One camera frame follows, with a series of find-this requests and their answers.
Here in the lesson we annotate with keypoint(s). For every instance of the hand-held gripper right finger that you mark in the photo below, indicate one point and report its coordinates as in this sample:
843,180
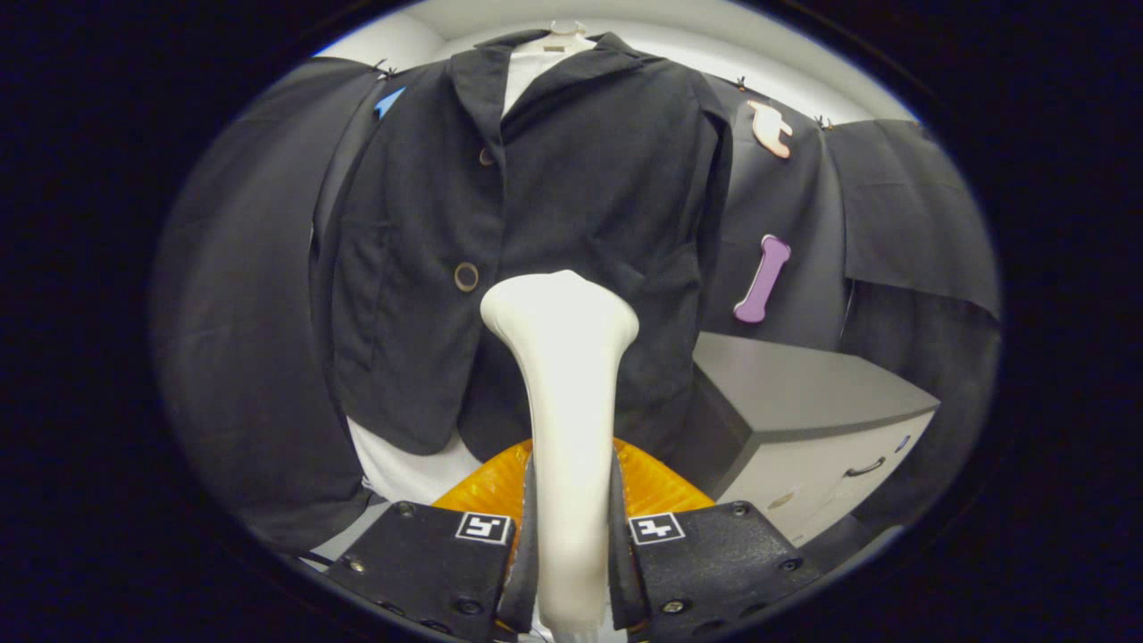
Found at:
714,558

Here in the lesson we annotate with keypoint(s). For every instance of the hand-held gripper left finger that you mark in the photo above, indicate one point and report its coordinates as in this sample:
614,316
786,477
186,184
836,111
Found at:
429,563

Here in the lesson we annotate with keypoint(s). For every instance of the white garment steamer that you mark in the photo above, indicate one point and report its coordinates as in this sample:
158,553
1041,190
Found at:
567,402

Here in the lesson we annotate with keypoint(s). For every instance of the black suit jacket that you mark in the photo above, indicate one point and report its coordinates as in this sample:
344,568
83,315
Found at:
598,187

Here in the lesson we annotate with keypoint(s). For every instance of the white mannequin torso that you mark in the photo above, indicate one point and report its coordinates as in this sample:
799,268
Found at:
411,469

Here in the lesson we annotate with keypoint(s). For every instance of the grey cabinet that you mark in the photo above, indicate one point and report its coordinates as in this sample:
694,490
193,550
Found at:
804,393

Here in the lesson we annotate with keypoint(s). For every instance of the black backdrop cloth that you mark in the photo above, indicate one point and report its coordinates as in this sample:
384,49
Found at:
232,313

